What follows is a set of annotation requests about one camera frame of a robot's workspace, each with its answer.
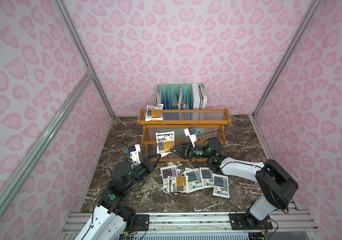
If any yellow coffee bag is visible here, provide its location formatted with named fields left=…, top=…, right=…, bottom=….
left=145, top=104, right=164, bottom=122
left=168, top=176, right=189, bottom=193
left=156, top=131, right=175, bottom=157

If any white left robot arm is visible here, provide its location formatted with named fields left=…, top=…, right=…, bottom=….
left=76, top=154, right=162, bottom=240

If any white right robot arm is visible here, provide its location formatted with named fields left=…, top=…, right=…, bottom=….
left=171, top=138, right=299, bottom=228

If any orange wooden three-tier shelf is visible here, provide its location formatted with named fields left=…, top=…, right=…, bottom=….
left=138, top=109, right=231, bottom=156

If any green file organizer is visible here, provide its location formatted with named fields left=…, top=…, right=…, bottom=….
left=155, top=83, right=208, bottom=110

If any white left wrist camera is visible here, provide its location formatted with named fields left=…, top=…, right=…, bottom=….
left=126, top=144, right=141, bottom=166

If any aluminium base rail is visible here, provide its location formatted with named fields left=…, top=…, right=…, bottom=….
left=59, top=211, right=318, bottom=240

